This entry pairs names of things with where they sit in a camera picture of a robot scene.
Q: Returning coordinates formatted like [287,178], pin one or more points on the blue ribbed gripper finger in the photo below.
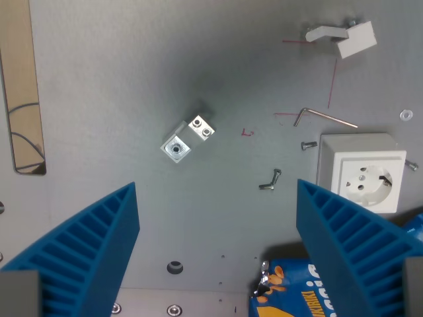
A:
[82,244]
[357,251]

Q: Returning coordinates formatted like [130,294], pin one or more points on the silver panel bolt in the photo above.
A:
[114,307]
[174,309]

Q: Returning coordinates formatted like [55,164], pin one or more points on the blue snack bag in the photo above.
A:
[291,290]

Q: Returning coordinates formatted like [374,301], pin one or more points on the black socket head screw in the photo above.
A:
[267,187]
[308,145]
[411,165]
[275,176]

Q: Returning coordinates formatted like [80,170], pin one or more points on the metal allen key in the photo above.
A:
[317,116]

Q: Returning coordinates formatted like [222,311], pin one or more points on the metal washer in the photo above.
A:
[406,115]

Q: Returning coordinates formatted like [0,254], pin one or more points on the machined aluminium block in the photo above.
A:
[187,138]

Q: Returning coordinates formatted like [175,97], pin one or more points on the white wall power socket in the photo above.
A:
[363,171]

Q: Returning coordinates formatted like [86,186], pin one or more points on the white plastic bracket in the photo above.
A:
[347,38]

